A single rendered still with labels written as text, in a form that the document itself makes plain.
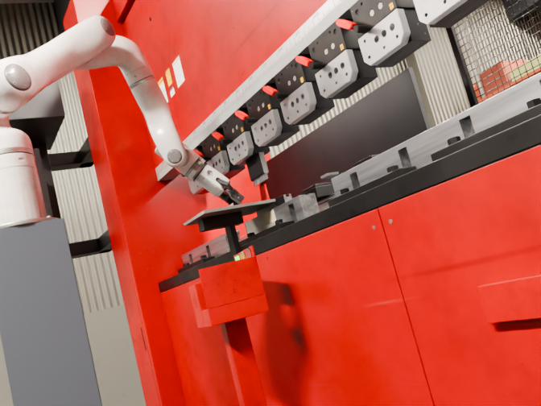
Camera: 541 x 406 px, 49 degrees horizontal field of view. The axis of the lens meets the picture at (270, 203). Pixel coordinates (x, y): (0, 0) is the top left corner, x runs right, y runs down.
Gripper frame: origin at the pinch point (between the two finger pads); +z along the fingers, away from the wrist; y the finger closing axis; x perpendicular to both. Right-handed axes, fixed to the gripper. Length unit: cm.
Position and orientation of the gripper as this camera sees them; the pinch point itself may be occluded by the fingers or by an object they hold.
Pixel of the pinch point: (235, 200)
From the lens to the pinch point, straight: 203.1
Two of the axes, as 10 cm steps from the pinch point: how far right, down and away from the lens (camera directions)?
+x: -5.4, 7.6, -3.7
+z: 7.8, 6.2, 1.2
